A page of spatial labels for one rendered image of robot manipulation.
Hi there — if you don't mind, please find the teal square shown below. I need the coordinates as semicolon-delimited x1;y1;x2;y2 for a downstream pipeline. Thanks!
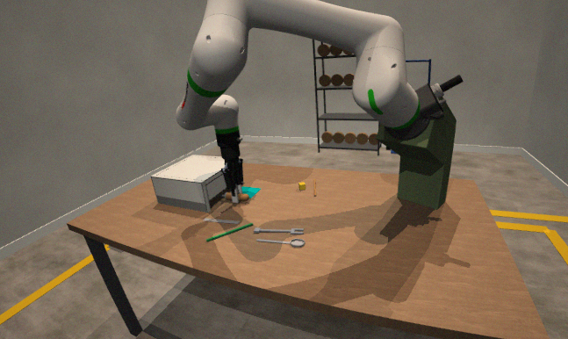
241;186;260;198

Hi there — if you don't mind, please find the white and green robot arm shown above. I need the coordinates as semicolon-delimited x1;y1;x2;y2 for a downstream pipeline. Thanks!
176;0;463;148

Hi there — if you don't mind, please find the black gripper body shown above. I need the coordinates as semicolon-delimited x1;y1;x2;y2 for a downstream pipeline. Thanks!
220;145;241;170

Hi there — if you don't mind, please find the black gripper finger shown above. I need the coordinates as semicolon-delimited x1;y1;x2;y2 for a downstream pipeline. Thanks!
234;158;243;193
221;162;239;203

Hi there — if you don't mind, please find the grey combination wrench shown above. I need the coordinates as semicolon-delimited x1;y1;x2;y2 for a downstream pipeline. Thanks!
254;227;302;234

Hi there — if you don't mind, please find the grey metal spoon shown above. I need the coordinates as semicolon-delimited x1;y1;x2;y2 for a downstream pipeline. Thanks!
264;238;305;248

